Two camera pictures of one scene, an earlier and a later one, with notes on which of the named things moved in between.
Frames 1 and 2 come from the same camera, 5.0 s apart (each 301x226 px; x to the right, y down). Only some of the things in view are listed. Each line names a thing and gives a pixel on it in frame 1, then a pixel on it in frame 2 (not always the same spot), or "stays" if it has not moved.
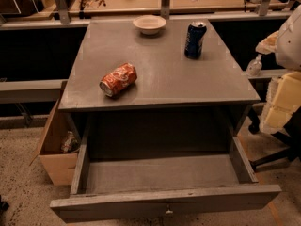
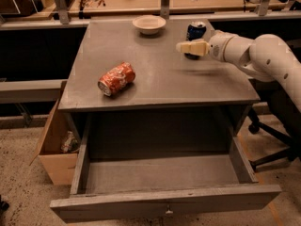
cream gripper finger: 283,100 to 215,46
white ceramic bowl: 150,24 stays
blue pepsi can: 193,46 stays
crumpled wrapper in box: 71,143 stays
